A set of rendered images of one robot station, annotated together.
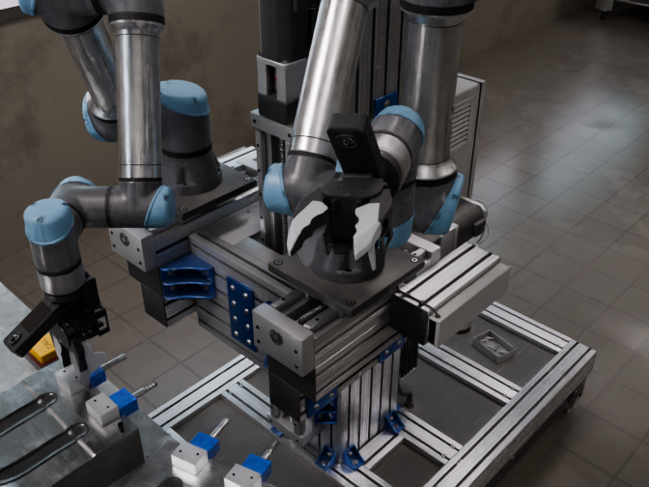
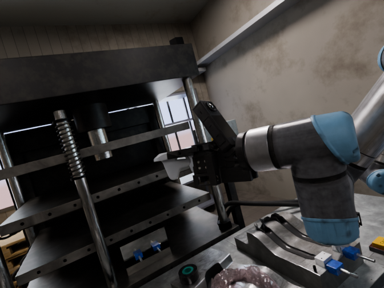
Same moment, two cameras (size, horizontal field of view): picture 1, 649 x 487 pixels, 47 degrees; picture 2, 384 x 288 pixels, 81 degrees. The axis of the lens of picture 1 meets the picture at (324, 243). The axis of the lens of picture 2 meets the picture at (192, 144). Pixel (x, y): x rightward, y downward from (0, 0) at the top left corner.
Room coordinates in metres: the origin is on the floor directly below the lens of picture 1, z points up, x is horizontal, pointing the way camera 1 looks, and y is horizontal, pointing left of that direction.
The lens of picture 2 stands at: (0.88, -0.47, 1.51)
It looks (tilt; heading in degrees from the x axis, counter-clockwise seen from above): 5 degrees down; 109
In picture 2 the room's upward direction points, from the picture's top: 15 degrees counter-clockwise
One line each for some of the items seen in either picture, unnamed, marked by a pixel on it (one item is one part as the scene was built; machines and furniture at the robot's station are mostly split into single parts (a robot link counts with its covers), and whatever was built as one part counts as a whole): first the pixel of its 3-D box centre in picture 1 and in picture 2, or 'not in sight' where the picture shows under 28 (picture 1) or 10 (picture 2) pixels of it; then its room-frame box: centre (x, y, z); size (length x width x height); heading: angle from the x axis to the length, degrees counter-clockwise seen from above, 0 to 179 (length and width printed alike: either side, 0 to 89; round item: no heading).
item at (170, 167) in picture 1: (188, 160); not in sight; (1.56, 0.32, 1.09); 0.15 x 0.15 x 0.10
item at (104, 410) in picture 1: (126, 401); (337, 268); (0.99, 0.36, 0.89); 0.13 x 0.05 x 0.05; 135
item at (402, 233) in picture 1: (376, 204); (326, 199); (0.94, -0.08, 1.34); 0.11 x 0.08 x 0.11; 73
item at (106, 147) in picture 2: not in sight; (100, 148); (-0.25, 0.83, 1.52); 1.10 x 0.70 x 0.05; 45
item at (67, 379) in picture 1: (95, 372); (354, 254); (1.07, 0.44, 0.89); 0.13 x 0.05 x 0.05; 136
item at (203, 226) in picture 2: not in sight; (132, 251); (-0.20, 0.79, 0.76); 1.30 x 0.84 x 0.06; 45
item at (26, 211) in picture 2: not in sight; (111, 182); (-0.24, 0.82, 1.27); 1.10 x 0.74 x 0.05; 45
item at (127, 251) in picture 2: not in sight; (137, 236); (-0.11, 0.77, 0.87); 0.50 x 0.27 x 0.17; 135
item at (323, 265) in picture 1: (347, 240); not in sight; (1.23, -0.04, 1.09); 0.15 x 0.15 x 0.10
